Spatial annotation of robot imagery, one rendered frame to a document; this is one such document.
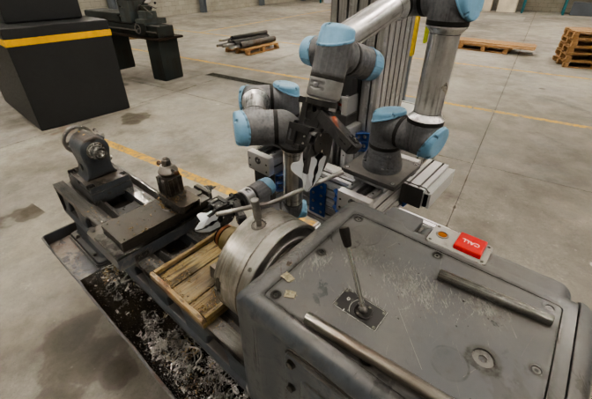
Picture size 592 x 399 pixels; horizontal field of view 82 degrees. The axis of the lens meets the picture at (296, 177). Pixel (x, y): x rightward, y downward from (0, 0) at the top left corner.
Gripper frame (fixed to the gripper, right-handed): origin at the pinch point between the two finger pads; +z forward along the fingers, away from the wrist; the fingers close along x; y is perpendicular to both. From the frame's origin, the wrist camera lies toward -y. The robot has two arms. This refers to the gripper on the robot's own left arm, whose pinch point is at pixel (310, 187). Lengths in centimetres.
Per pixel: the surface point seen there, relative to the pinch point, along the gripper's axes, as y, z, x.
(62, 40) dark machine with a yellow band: 479, -3, -111
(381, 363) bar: -31.0, 16.2, 16.5
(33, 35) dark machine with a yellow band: 480, -3, -80
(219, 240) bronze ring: 28.6, 28.6, -1.5
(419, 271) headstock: -27.3, 10.4, -7.4
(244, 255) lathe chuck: 9.4, 21.0, 7.7
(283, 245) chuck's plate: 4.9, 18.3, -1.3
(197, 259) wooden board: 48, 48, -10
